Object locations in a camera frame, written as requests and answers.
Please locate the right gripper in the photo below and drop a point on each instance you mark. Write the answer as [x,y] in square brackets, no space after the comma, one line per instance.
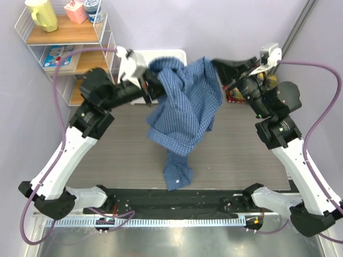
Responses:
[229,70]

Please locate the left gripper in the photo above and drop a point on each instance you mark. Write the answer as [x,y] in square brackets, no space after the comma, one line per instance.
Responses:
[155,88]

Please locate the blue checked long sleeve shirt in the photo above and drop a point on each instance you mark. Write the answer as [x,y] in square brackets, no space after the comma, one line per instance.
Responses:
[184,114]

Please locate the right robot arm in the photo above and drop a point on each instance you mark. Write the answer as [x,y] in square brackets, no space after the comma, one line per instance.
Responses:
[317,207]

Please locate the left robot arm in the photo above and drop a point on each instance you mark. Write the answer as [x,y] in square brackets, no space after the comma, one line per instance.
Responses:
[92,118]

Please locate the white plastic basket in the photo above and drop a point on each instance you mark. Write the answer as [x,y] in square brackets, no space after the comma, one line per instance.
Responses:
[148,56]

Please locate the yellow plaid folded shirt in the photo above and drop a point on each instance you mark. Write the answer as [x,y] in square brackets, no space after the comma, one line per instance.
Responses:
[269,80]

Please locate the blue white picture book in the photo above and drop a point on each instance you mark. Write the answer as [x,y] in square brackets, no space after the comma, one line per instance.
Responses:
[54,56]

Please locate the blue white round tin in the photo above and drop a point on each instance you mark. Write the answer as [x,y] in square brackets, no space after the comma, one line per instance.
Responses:
[92,7]

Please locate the pink box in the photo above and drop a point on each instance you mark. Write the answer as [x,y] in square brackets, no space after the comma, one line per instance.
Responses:
[76,12]

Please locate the yellow plastic pitcher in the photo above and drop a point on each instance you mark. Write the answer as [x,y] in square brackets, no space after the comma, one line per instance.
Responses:
[43,14]

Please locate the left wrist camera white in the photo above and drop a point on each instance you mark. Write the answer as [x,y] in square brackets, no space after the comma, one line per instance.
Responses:
[132,66]

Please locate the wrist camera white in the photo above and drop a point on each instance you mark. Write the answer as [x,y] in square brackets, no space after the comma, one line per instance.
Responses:
[270,54]
[132,66]

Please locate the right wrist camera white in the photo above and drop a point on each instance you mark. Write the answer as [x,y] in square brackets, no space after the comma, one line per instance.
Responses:
[270,54]

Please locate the white wire shelf rack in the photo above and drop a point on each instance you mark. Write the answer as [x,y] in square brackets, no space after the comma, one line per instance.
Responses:
[68,38]

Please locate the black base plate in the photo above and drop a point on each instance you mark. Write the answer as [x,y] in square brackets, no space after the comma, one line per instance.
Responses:
[179,204]

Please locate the white slotted cable duct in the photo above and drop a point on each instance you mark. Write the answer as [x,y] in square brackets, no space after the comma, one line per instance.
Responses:
[97,222]

